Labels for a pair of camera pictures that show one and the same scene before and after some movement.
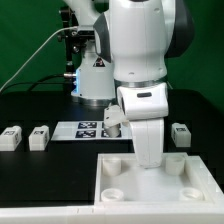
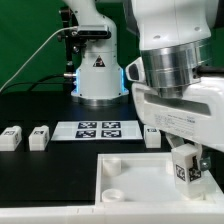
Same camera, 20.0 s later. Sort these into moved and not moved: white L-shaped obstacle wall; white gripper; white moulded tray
Moved: white gripper
Not moved: white moulded tray; white L-shaped obstacle wall
